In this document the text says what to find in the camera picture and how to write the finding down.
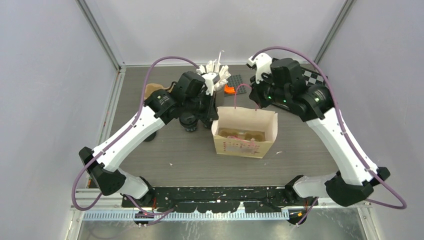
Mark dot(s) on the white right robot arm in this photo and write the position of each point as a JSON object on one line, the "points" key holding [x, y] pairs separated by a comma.
{"points": [[354, 181]]}

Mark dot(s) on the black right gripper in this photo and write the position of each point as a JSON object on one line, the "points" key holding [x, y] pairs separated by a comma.
{"points": [[256, 93]]}

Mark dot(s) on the pink paper gift bag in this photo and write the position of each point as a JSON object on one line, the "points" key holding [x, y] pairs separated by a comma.
{"points": [[238, 117]]}

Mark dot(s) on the orange black small device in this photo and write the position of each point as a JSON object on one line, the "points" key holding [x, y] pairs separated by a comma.
{"points": [[233, 83]]}

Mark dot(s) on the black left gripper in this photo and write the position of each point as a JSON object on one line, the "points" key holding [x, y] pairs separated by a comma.
{"points": [[211, 113]]}

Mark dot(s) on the black white chessboard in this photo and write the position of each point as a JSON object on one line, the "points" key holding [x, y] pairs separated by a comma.
{"points": [[311, 77]]}

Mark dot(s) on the brown cardboard cup carrier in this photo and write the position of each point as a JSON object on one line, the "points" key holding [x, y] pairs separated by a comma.
{"points": [[241, 134]]}

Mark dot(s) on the black paper coffee cup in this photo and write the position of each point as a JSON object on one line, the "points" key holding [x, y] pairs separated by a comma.
{"points": [[190, 125]]}

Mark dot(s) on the black plastic cup lid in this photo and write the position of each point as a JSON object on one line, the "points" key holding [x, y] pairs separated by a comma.
{"points": [[187, 116]]}

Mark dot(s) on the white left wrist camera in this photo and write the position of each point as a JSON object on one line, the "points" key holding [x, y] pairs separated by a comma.
{"points": [[210, 79]]}

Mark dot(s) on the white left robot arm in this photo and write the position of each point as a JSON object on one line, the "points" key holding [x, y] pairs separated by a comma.
{"points": [[103, 161]]}

